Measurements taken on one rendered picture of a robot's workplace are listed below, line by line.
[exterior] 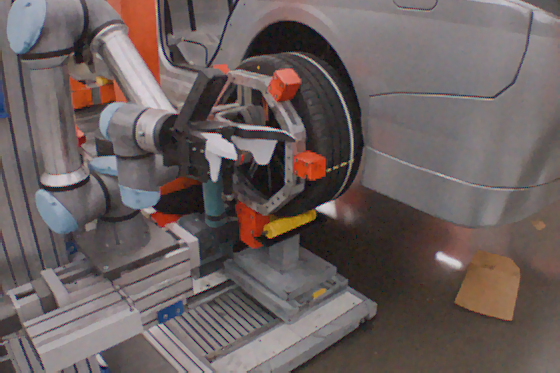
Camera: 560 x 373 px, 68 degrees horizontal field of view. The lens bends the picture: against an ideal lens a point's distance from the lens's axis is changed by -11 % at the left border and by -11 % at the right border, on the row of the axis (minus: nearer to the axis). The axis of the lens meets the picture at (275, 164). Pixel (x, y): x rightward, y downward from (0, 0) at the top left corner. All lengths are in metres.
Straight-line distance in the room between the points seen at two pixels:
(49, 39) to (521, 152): 1.23
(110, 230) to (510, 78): 1.13
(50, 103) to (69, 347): 0.55
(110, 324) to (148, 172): 0.44
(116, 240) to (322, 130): 0.80
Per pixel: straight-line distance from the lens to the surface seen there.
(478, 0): 1.35
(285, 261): 2.12
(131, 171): 0.84
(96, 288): 1.22
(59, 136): 1.03
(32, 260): 1.35
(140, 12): 1.97
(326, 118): 1.63
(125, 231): 1.19
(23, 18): 0.97
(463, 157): 1.43
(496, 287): 2.60
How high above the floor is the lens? 1.45
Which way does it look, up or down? 22 degrees down
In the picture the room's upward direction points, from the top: straight up
